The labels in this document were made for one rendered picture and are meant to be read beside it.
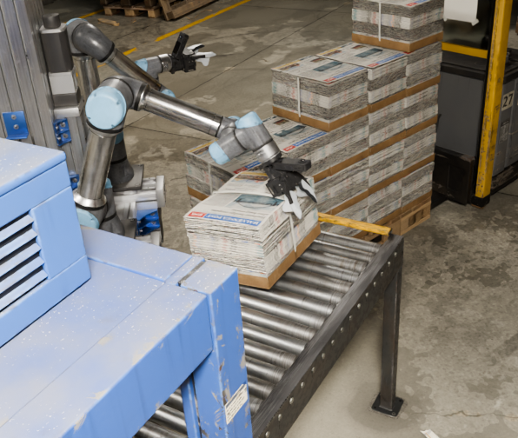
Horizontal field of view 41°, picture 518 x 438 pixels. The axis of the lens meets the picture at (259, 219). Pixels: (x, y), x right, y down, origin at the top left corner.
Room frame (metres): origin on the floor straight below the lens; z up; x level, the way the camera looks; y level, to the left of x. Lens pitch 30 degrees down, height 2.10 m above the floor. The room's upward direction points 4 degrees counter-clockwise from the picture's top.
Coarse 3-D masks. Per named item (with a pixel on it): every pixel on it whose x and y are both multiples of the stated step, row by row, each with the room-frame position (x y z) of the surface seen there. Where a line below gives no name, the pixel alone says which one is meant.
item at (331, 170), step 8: (400, 136) 3.35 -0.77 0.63; (384, 144) 3.26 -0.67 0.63; (368, 152) 3.18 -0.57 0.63; (352, 160) 3.10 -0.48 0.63; (360, 160) 3.14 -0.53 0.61; (336, 168) 3.03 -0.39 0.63; (344, 168) 3.07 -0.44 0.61; (312, 176) 2.92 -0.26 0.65; (320, 176) 2.95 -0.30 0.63; (392, 176) 3.31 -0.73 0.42; (400, 176) 3.36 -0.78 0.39; (376, 184) 3.23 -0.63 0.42; (384, 184) 3.27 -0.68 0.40; (192, 192) 2.88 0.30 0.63; (368, 192) 3.18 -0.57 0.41; (352, 200) 3.10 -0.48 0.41; (360, 200) 3.14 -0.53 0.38; (336, 208) 3.02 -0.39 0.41; (344, 208) 3.06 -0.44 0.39; (400, 208) 3.37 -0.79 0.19; (392, 216) 3.32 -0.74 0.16; (376, 224) 3.23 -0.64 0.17; (360, 232) 3.14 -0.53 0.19; (368, 232) 3.19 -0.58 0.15
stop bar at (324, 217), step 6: (324, 216) 2.23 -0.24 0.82; (330, 216) 2.23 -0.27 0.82; (336, 216) 2.23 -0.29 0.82; (330, 222) 2.22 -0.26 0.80; (336, 222) 2.20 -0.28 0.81; (342, 222) 2.19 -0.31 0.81; (348, 222) 2.18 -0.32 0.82; (354, 222) 2.17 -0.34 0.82; (360, 222) 2.17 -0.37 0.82; (366, 222) 2.17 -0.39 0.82; (354, 228) 2.17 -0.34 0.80; (360, 228) 2.15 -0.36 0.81; (366, 228) 2.14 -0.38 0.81; (372, 228) 2.13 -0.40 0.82; (378, 228) 2.12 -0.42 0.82; (384, 228) 2.12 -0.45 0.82; (390, 228) 2.12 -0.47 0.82; (384, 234) 2.10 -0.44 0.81; (390, 234) 2.10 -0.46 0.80
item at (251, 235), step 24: (192, 216) 1.92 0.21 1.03; (216, 216) 1.89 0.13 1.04; (240, 216) 1.87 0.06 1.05; (264, 216) 1.85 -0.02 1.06; (192, 240) 1.92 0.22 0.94; (216, 240) 1.88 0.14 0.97; (240, 240) 1.83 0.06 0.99; (264, 240) 1.81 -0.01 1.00; (240, 264) 1.83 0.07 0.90; (264, 264) 1.79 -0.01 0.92
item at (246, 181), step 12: (240, 180) 2.15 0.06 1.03; (252, 180) 2.14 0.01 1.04; (264, 180) 2.12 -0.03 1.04; (312, 180) 2.09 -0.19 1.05; (264, 192) 2.03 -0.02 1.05; (300, 204) 2.00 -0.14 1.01; (312, 204) 2.07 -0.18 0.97; (312, 216) 2.06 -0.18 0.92; (300, 228) 1.99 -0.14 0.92; (312, 228) 2.05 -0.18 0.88; (300, 240) 1.98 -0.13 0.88
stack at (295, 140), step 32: (288, 128) 3.09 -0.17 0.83; (352, 128) 3.11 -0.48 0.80; (384, 128) 3.27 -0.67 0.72; (192, 160) 2.86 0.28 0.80; (256, 160) 2.75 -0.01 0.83; (320, 160) 2.96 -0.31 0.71; (384, 160) 3.28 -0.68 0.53; (320, 192) 2.95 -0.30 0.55; (352, 192) 3.11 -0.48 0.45; (384, 192) 3.28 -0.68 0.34; (320, 224) 2.95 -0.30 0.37
